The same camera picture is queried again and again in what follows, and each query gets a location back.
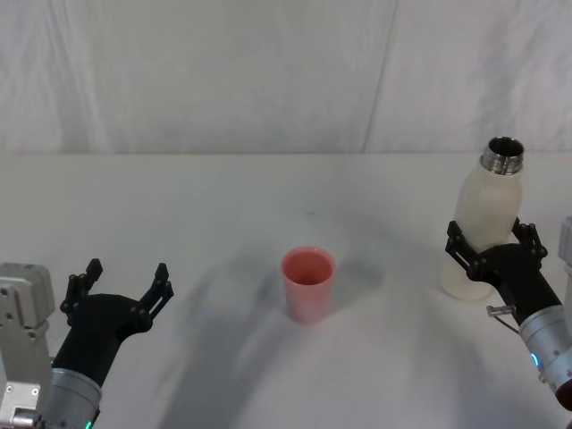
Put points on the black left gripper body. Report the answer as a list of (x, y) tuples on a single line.
[(100, 326)]

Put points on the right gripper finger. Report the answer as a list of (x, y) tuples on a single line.
[(532, 239), (460, 250)]

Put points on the white table cloth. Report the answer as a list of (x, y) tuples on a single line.
[(223, 214)]

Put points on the pink plastic cup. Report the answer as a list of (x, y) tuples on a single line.
[(308, 286)]

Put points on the white curtain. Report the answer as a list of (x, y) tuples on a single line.
[(223, 76)]

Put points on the cream vacuum bottle steel neck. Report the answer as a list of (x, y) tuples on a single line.
[(487, 201)]

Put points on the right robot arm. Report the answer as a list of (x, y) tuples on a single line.
[(547, 344)]

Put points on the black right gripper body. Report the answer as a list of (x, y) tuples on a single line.
[(518, 277)]

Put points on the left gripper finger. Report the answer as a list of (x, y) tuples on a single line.
[(156, 295), (80, 286)]

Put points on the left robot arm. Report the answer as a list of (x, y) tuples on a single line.
[(22, 322)]

